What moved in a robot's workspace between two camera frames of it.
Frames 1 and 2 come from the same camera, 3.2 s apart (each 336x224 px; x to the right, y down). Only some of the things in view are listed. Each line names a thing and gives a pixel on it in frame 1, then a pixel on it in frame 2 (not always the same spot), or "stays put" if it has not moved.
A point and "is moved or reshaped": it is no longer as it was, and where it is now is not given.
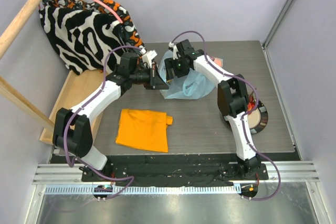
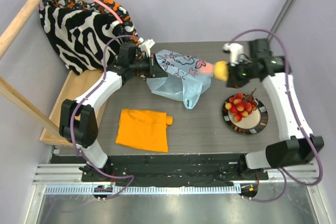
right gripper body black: (169, 69) -> (231, 76)
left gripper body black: (142, 77) -> (143, 66)
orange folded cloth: (143, 129) stays put
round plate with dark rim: (257, 118) stays put
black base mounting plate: (171, 169) stays put
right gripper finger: (169, 68) -> (234, 81)
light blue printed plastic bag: (192, 86) is moved or reshaped
